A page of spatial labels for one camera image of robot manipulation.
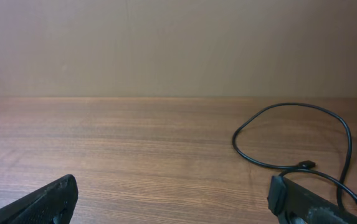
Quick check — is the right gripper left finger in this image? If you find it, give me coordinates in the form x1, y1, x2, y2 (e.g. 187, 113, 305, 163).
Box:
0, 174, 79, 224

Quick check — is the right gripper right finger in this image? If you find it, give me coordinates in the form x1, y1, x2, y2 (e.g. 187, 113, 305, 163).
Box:
267, 175, 357, 224

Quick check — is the black USB cable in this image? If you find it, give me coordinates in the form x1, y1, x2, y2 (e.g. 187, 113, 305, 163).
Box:
231, 102, 357, 222

